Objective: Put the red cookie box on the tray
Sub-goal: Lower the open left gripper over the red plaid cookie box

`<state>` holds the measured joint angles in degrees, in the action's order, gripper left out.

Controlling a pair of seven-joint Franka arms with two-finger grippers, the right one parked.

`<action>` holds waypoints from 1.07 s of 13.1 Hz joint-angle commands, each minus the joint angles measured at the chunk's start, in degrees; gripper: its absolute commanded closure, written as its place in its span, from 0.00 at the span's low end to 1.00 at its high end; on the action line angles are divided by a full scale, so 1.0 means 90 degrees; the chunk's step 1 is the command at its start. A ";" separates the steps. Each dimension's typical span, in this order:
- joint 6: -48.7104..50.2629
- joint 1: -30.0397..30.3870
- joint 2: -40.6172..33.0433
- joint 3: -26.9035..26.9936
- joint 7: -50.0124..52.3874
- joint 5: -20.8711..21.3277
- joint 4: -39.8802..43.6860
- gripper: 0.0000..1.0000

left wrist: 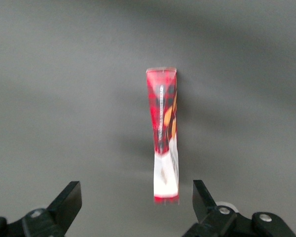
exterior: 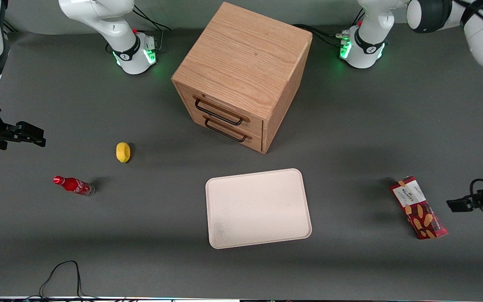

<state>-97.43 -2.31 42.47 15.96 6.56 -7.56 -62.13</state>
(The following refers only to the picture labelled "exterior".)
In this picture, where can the yellow lemon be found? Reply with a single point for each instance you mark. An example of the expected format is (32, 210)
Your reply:
(123, 152)

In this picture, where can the red cola bottle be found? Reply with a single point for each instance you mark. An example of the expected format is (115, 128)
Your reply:
(74, 185)

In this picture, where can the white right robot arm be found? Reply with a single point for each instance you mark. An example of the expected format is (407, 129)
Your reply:
(132, 58)

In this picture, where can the wooden two-drawer cabinet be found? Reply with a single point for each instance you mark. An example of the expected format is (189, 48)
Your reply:
(245, 54)

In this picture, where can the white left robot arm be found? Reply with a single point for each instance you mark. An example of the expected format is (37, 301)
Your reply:
(367, 54)

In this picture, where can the red cookie box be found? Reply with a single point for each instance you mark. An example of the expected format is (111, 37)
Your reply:
(417, 207)

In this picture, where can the cream plastic tray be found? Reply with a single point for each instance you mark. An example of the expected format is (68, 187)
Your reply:
(258, 207)

